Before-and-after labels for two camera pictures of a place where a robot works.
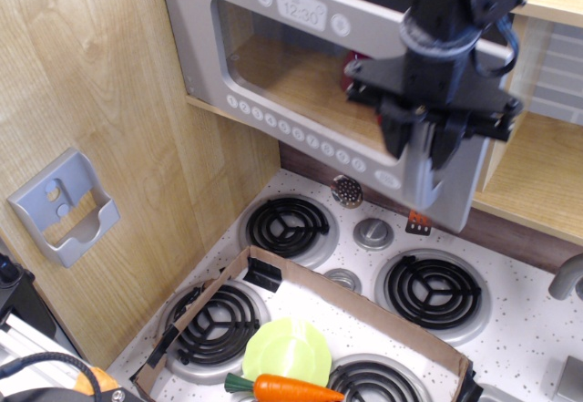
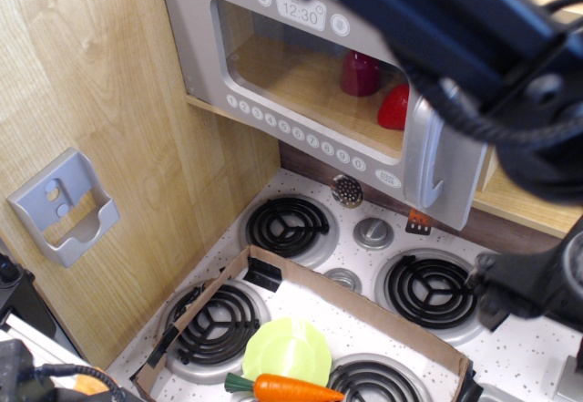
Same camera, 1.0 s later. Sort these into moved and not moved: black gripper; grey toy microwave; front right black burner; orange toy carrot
Moved: black gripper
Not moved: orange toy carrot; front right black burner; grey toy microwave
